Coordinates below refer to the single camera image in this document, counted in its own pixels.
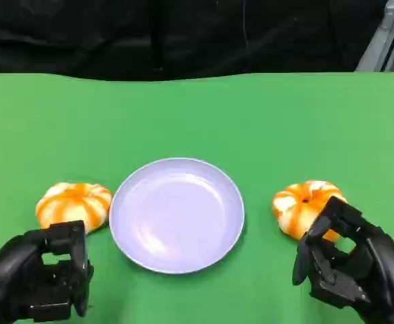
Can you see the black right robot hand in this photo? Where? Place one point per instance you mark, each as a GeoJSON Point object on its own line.
{"type": "Point", "coordinates": [379, 270]}

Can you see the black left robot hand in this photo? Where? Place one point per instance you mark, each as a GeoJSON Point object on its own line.
{"type": "Point", "coordinates": [17, 270]}

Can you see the lilac plate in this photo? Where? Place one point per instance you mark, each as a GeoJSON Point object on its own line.
{"type": "Point", "coordinates": [176, 216]}

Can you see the green table cloth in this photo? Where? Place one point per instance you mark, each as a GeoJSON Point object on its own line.
{"type": "Point", "coordinates": [196, 118]}

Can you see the black backdrop curtain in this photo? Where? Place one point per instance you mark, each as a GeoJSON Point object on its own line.
{"type": "Point", "coordinates": [115, 33]}

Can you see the aluminium frame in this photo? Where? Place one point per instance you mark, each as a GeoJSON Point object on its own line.
{"type": "Point", "coordinates": [389, 40]}

